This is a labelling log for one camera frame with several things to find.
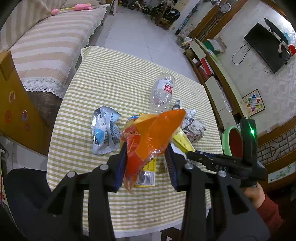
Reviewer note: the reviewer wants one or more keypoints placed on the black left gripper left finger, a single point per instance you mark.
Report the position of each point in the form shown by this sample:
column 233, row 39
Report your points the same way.
column 78, row 208

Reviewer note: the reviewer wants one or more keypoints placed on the long tv cabinet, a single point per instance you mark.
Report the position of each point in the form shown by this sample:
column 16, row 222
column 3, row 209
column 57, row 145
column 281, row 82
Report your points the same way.
column 226, row 101

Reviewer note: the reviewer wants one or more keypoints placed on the black wall television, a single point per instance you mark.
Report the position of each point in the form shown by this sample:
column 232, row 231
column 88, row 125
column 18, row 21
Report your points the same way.
column 271, row 44

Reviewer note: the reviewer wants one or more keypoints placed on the silver blue snack wrapper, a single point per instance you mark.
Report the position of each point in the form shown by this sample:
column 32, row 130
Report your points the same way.
column 105, row 131

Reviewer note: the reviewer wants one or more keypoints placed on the yellow drink carton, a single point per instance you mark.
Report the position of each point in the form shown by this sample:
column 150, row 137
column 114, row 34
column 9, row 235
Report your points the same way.
column 144, row 171

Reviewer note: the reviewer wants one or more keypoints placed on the small crumpled newspaper ball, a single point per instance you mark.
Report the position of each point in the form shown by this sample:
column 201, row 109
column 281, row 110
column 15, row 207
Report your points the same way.
column 193, row 128

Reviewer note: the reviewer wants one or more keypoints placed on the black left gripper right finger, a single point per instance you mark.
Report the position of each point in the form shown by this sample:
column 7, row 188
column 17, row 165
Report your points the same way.
column 215, row 206

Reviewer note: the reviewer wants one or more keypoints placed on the orange snack bag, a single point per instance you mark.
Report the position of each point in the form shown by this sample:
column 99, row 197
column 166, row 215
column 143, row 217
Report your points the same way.
column 147, row 137

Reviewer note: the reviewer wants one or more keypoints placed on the green checkered tablecloth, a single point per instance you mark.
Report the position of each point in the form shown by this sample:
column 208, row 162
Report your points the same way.
column 121, row 84

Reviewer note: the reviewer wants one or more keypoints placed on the person's right hand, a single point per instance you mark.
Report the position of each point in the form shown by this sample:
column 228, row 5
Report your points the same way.
column 256, row 195

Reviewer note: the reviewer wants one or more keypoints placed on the yellow paper box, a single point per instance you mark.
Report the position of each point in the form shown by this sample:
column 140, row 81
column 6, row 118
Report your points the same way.
column 181, row 141

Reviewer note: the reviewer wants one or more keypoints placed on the round wall clock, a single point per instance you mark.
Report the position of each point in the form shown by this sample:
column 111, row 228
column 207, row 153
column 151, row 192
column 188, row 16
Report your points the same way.
column 225, row 7

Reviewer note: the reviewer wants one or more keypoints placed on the pink toy wand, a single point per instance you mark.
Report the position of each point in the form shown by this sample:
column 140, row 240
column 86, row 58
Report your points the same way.
column 78, row 7

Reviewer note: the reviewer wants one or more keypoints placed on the striped beige sofa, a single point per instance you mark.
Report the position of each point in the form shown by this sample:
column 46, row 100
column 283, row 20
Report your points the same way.
column 45, row 48

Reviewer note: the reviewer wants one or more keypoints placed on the green red trash bin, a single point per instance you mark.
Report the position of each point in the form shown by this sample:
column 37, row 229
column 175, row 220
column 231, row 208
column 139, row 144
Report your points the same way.
column 232, row 144

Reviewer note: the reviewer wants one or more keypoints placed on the clear plastic water bottle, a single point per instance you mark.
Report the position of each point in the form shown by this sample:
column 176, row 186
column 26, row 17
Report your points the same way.
column 161, row 93

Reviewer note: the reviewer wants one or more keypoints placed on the chinese checkers board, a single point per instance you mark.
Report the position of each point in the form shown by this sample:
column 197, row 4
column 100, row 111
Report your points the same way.
column 253, row 103

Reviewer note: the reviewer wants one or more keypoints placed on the red sleeve right forearm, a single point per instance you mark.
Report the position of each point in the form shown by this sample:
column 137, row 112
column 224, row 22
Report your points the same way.
column 270, row 214

